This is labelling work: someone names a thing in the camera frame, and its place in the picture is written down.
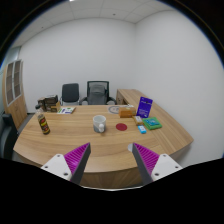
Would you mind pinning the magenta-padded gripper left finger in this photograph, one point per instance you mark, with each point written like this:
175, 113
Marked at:
77, 156

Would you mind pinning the small blue packet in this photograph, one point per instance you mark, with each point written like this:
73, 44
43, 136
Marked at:
142, 129

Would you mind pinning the flat round red coaster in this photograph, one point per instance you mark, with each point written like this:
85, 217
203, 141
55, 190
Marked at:
121, 127

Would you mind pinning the green flat packet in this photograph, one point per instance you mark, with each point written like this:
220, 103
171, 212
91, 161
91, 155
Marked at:
152, 123

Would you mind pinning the orange cardboard box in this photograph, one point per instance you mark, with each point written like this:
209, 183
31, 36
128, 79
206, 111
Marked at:
127, 112

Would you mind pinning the purple standing pouch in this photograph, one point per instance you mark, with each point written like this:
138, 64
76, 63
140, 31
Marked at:
144, 106

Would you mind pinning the black sofa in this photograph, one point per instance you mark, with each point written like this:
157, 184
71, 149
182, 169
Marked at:
6, 136

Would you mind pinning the clear bottle with black cap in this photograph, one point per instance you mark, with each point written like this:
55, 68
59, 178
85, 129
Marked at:
43, 124

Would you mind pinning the black visitor chair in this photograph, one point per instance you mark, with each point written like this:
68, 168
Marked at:
70, 92

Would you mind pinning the white and grey mug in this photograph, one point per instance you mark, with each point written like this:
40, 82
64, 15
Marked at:
99, 122

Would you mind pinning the white and green leaflet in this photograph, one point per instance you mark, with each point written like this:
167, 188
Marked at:
66, 110

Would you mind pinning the grey mesh office chair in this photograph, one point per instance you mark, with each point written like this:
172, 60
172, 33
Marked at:
97, 94

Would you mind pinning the wooden side desk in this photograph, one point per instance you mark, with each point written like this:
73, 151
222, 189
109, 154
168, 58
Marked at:
130, 95

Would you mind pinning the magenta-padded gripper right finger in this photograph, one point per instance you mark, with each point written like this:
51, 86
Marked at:
146, 157

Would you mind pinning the small tan box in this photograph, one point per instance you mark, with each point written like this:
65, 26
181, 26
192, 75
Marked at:
137, 120

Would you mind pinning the wooden cabinet shelf unit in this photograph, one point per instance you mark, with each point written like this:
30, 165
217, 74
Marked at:
16, 106

